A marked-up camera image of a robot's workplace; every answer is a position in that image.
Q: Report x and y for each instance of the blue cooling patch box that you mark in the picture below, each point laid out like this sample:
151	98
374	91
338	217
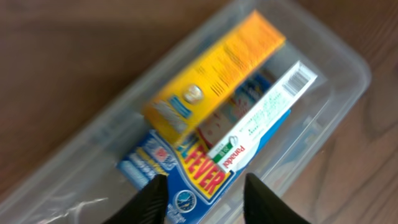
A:
195	183

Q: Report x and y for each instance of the white Panadol box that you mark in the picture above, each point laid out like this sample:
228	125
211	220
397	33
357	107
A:
277	100

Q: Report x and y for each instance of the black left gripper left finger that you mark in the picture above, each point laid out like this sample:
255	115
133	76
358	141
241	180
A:
148	206

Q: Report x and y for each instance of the yellow cough syrup box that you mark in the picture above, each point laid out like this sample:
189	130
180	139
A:
179	107

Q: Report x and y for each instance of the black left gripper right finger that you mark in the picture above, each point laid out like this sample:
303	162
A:
263	206

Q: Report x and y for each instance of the clear plastic container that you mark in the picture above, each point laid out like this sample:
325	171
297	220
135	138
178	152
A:
82	183

